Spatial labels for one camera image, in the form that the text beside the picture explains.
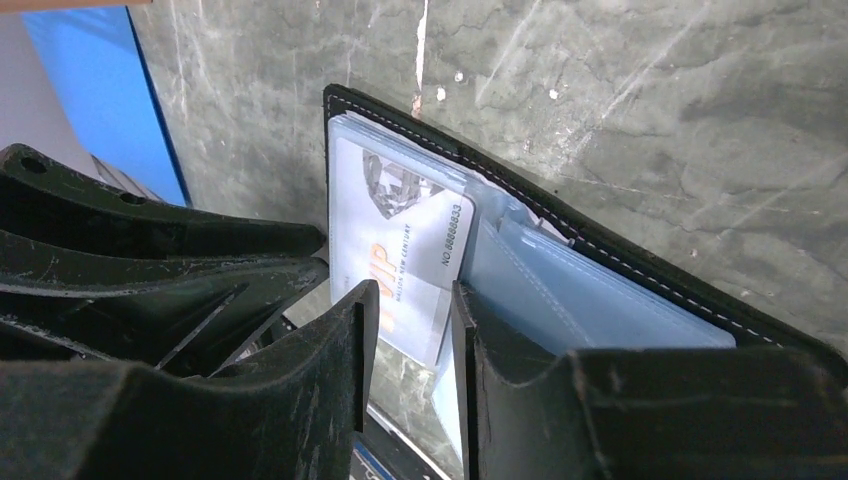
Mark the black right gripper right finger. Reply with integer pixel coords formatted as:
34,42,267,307
451,284,847,479

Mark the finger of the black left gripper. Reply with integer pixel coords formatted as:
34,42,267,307
1,232,329,377
1,143,325,259

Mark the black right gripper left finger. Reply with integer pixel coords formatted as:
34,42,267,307
1,280,379,479

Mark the black leather card holder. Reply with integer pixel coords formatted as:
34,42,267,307
323,84,847,467

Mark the white VIP card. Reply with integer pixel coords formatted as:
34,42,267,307
329,133,475,367

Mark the orange mesh file organizer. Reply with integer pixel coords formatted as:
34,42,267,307
0,0,152,14

